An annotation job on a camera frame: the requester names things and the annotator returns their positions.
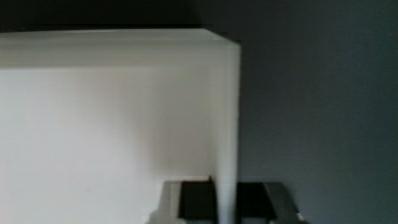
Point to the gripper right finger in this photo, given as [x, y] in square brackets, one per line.
[265, 205]

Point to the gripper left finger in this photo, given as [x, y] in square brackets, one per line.
[187, 203]

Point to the white drawer cabinet box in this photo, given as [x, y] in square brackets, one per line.
[118, 124]

